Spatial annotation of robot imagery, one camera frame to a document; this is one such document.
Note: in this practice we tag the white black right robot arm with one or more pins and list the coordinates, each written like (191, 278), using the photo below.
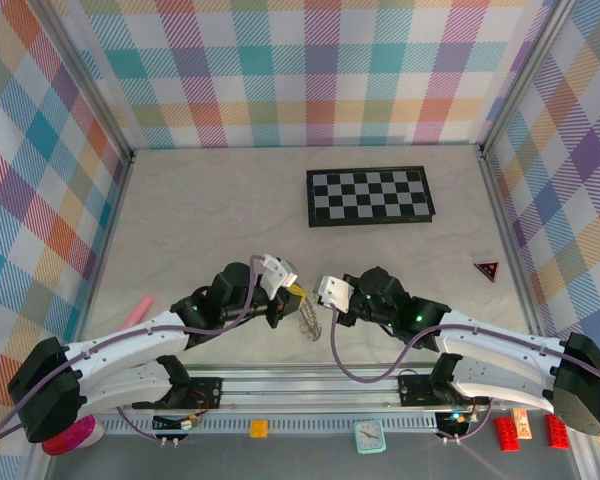
(500, 385)

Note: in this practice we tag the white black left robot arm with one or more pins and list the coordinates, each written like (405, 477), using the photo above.
(125, 385)

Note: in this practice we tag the pink marker pen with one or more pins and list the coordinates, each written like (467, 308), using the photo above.
(140, 310)

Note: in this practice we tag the black white chessboard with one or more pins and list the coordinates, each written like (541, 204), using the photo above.
(370, 195)

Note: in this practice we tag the red black triangle piece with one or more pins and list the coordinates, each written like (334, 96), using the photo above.
(489, 270)

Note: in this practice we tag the orange toy brick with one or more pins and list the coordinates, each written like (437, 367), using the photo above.
(259, 429)

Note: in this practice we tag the mint green alarm clock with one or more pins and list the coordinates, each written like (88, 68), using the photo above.
(369, 436)

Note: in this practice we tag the black electronics board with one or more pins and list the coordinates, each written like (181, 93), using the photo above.
(452, 421)
(175, 424)

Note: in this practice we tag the red toy brick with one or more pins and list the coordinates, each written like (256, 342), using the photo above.
(558, 431)
(508, 434)

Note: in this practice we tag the small wooden printed block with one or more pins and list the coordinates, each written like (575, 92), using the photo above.
(522, 424)

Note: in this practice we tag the pink round container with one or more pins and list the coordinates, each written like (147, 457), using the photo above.
(75, 437)

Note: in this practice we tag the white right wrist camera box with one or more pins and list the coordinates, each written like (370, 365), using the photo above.
(332, 292)

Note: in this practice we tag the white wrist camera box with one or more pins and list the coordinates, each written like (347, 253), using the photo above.
(275, 275)
(332, 292)

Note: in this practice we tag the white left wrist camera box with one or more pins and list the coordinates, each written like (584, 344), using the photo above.
(275, 275)

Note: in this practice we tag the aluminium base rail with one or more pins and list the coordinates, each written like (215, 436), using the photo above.
(305, 387)

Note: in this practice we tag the aluminium side rail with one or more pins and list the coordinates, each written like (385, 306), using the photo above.
(513, 250)
(105, 250)

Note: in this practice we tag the aluminium frame post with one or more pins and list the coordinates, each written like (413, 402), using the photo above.
(91, 85)
(526, 75)

